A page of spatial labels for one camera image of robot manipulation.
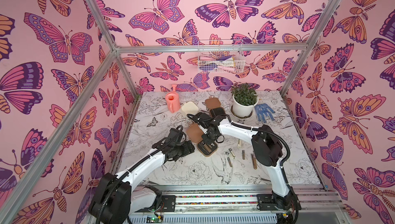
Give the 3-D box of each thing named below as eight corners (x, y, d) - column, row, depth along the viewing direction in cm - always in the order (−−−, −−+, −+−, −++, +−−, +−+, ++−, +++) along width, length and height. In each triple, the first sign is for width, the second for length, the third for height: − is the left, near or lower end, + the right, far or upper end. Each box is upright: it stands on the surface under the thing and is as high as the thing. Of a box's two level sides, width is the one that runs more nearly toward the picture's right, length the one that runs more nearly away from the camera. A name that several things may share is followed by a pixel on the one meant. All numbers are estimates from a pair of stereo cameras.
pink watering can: (166, 114, 110) (163, 104, 102) (170, 94, 122) (167, 84, 114) (179, 114, 110) (177, 104, 102) (181, 94, 122) (180, 83, 114)
